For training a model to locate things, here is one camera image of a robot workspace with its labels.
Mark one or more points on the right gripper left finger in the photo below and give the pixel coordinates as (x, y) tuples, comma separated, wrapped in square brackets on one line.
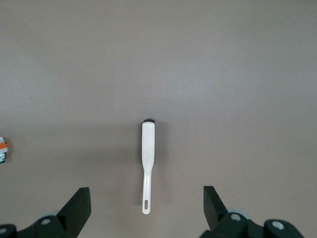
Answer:
[(62, 220)]

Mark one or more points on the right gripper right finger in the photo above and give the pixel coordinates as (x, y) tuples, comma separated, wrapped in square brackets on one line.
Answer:
[(230, 223)]

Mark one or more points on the beige brush black bristles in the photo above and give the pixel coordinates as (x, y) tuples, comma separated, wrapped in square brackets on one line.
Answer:
[(148, 143)]

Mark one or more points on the brown table mat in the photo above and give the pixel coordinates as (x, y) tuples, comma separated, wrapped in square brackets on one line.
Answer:
[(198, 74)]

